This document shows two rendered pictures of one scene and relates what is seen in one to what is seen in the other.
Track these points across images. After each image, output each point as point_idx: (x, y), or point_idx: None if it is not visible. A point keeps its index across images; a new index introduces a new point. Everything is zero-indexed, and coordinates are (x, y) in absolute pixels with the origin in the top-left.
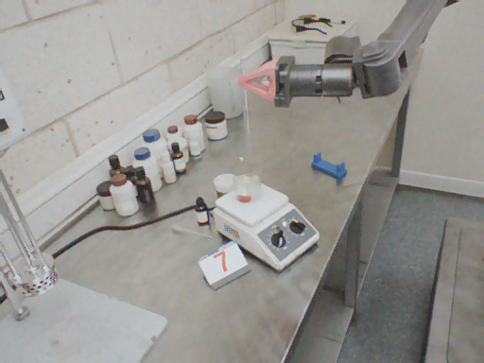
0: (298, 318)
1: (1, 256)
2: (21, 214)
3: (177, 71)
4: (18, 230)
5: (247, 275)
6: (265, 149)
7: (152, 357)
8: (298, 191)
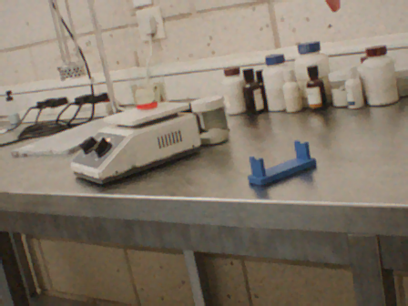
0: (12, 189)
1: (174, 91)
2: (53, 19)
3: None
4: (73, 36)
5: None
6: (372, 131)
7: (38, 157)
8: (225, 165)
